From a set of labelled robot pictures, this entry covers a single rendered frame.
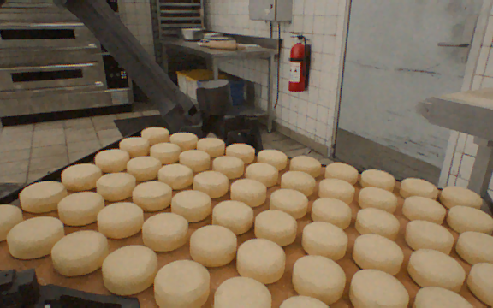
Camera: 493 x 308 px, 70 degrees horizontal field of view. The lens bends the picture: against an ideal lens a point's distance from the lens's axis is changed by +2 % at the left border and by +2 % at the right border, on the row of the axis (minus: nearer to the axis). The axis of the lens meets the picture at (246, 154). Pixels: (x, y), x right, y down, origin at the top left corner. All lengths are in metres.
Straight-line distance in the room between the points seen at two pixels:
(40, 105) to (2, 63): 0.55
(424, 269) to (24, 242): 0.40
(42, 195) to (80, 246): 0.12
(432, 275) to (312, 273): 0.12
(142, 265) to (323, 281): 0.17
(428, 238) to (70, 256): 0.38
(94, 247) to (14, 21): 4.34
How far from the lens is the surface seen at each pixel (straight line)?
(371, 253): 0.40
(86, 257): 0.38
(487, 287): 0.43
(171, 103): 0.77
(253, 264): 0.36
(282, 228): 0.41
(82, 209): 0.45
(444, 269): 0.42
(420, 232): 0.47
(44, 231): 0.43
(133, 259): 0.37
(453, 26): 2.47
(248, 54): 3.49
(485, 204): 0.64
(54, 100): 4.76
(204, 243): 0.38
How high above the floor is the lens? 1.23
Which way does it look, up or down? 22 degrees down
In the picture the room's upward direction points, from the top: straight up
